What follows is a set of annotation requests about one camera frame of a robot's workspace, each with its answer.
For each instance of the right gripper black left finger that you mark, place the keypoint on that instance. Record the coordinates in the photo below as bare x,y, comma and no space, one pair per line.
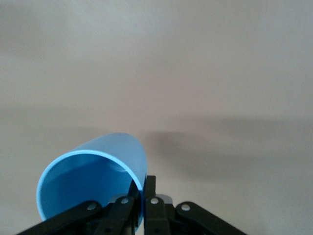
117,215

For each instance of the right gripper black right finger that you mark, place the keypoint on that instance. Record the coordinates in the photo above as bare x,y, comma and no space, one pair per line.
156,215

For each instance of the blue plastic cup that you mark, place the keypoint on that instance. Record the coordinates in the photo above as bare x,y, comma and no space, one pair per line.
80,181

